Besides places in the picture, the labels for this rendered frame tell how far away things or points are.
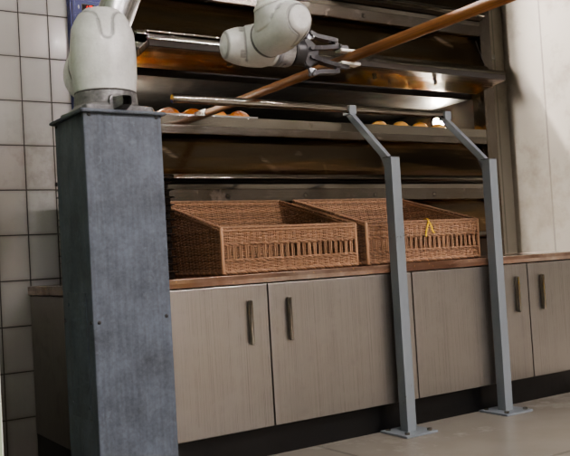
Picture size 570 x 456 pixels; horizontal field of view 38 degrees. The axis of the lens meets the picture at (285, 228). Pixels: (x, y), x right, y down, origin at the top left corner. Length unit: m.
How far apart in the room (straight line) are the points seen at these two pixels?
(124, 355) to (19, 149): 1.11
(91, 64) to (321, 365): 1.25
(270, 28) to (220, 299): 0.86
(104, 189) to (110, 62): 0.31
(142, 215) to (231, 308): 0.64
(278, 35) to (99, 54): 0.44
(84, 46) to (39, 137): 0.88
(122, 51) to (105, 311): 0.63
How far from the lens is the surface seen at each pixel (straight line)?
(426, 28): 2.21
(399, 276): 2.88
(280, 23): 2.11
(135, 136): 2.05
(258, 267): 2.67
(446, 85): 3.94
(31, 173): 2.92
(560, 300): 3.56
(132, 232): 2.02
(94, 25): 2.12
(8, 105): 2.93
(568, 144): 6.48
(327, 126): 3.49
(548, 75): 6.64
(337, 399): 2.80
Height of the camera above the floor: 0.63
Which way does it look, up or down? 2 degrees up
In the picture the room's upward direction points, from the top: 3 degrees counter-clockwise
